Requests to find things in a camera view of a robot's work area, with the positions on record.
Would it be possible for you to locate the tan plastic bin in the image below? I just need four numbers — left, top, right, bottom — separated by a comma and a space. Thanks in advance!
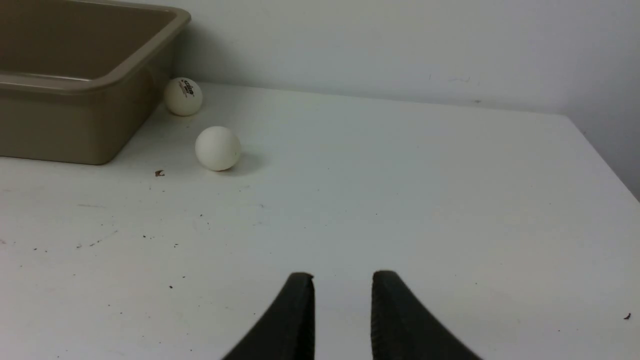
0, 0, 192, 166

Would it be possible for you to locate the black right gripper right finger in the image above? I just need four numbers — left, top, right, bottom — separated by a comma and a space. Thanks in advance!
371, 270, 480, 360

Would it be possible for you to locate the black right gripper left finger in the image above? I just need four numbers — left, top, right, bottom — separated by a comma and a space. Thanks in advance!
224, 272, 316, 360

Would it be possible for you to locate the plain white ping-pong ball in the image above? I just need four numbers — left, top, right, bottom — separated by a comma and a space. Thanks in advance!
194, 126, 242, 172

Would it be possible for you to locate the white ping-pong ball with logo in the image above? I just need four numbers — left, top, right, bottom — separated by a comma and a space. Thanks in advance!
163, 77, 204, 117

